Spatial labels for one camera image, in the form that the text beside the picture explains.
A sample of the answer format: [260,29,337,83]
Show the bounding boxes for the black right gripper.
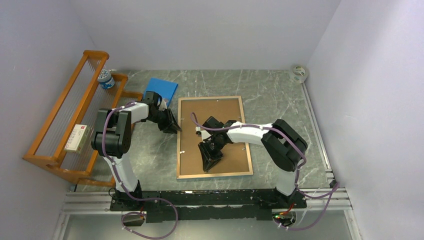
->
[198,137,225,172]

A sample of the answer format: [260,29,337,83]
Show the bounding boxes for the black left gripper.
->
[148,108,182,135]

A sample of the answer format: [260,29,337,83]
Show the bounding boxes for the brown cardboard backing board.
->
[179,98,250,176]

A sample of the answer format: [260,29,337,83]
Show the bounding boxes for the blue wooden picture frame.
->
[175,95,254,180]

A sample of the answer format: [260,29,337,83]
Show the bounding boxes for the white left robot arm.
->
[91,91,182,210]

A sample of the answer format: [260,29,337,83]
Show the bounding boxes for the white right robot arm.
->
[192,114,308,208]

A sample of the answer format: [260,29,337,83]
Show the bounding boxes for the blue white round tin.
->
[97,69,115,90]

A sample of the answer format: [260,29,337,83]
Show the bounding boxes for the white medicine box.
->
[64,124,91,154]

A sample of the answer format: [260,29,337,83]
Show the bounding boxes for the orange wooden rack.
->
[23,50,143,187]

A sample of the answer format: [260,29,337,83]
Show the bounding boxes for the clear tape roll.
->
[288,64,310,84]

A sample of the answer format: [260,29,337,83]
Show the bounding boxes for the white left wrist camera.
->
[158,98,169,111]

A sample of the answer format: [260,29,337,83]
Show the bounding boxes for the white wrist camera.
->
[195,126,211,141]
[158,98,169,111]

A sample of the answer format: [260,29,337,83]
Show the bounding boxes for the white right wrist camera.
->
[195,126,211,141]

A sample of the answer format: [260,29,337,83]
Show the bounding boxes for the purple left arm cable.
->
[100,98,180,240]

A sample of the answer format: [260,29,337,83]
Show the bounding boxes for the aluminium extrusion table rail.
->
[52,187,363,240]

